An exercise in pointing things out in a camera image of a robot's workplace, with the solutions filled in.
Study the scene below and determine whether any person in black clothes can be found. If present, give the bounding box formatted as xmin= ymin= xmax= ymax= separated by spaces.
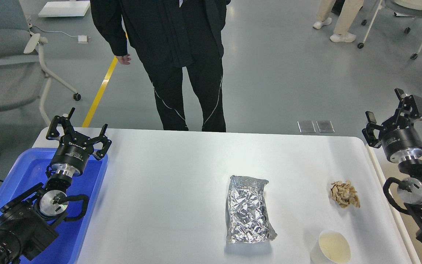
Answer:
xmin=90 ymin=0 xmax=230 ymax=132

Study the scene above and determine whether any white flat board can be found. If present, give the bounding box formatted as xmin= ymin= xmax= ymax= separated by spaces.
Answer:
xmin=38 ymin=0 xmax=90 ymax=17

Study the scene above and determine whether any left metal floor plate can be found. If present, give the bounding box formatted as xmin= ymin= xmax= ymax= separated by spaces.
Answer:
xmin=297 ymin=121 xmax=316 ymax=133

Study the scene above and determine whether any crumpled aluminium foil packet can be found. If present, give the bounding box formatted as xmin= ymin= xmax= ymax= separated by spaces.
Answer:
xmin=226 ymin=175 xmax=277 ymax=243

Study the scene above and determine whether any grey office chair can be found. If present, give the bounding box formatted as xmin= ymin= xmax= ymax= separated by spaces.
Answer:
xmin=0 ymin=0 xmax=81 ymax=125

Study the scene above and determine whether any beige plastic bin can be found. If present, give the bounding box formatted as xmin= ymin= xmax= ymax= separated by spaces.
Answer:
xmin=365 ymin=145 xmax=422 ymax=264

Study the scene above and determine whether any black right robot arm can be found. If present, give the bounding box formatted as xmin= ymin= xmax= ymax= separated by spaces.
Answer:
xmin=362 ymin=88 xmax=422 ymax=243

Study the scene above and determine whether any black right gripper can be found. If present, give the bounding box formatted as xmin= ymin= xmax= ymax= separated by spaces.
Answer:
xmin=362 ymin=88 xmax=422 ymax=162

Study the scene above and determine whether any crumpled brown paper ball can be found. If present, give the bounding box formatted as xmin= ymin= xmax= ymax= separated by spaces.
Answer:
xmin=330 ymin=179 xmax=360 ymax=209

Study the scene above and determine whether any person in beige trousers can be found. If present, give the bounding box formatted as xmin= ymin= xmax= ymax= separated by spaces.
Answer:
xmin=312 ymin=0 xmax=364 ymax=43

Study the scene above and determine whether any white power adapter with cable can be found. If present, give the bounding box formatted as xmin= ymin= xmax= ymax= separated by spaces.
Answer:
xmin=30 ymin=24 xmax=90 ymax=44

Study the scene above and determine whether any blue plastic bin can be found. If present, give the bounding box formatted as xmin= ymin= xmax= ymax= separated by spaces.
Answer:
xmin=0 ymin=148 xmax=108 ymax=264

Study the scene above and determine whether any right metal floor plate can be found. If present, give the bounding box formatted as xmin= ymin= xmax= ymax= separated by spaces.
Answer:
xmin=316 ymin=120 xmax=335 ymax=133

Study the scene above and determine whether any white chair on castors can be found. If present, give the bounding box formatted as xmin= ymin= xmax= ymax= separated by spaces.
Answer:
xmin=357 ymin=0 xmax=422 ymax=60

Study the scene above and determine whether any white paper cup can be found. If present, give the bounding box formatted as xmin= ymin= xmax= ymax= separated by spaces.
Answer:
xmin=310 ymin=230 xmax=352 ymax=264

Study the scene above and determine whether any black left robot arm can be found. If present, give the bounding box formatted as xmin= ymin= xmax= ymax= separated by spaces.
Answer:
xmin=0 ymin=109 xmax=112 ymax=264

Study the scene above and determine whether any metal floor plate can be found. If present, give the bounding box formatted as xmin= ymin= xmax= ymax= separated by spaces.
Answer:
xmin=316 ymin=120 xmax=335 ymax=133
xmin=297 ymin=121 xmax=316 ymax=133

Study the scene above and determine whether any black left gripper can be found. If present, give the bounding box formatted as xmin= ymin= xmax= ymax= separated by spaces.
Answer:
xmin=46 ymin=107 xmax=112 ymax=177

